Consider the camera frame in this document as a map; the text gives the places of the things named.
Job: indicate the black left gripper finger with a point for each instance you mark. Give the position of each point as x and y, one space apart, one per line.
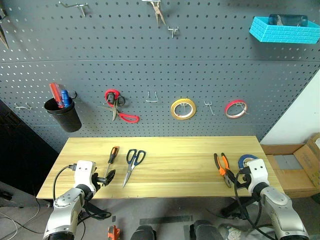
109 180
111 173

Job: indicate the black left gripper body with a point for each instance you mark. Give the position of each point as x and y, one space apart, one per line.
97 179

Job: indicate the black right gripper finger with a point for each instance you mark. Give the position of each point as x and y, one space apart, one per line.
239 187
238 176

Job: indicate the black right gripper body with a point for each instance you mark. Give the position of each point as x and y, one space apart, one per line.
246 182

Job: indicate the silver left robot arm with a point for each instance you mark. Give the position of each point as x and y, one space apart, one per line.
65 207

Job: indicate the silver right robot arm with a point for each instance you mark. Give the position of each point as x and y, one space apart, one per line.
280 212

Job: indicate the blue tape roll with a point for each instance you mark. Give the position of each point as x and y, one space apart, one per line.
242 160

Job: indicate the black table leg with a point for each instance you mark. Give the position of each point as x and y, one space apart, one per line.
235 207

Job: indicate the white crumpled cloth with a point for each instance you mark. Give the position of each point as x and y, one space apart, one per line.
235 233

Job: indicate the brown cardboard box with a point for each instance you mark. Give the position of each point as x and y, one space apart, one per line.
297 180

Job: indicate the dark rounded shape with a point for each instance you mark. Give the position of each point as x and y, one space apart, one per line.
205 231
143 233

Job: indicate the red tape roll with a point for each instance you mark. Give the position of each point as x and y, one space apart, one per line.
228 113

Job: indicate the black cup holder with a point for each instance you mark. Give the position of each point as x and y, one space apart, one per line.
66 120

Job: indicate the small metal pegboard hook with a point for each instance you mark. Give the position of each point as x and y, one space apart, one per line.
209 108
172 31

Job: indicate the wide metal loop hook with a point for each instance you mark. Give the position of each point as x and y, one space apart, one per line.
148 99

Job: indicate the yellow tape roll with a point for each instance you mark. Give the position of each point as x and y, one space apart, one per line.
175 113

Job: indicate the grey metal pegboard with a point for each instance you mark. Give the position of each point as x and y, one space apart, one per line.
160 62

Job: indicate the teal brick-pattern basket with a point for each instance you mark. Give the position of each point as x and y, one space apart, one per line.
282 33

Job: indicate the long double metal hook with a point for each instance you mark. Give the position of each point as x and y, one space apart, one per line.
81 8

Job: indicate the bare metal long-nose pliers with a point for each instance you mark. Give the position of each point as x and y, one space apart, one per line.
157 11

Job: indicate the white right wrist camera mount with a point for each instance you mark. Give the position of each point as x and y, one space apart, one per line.
257 172

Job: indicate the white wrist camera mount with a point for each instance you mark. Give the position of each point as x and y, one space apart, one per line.
257 172
83 172

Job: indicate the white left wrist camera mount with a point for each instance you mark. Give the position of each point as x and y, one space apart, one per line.
83 172

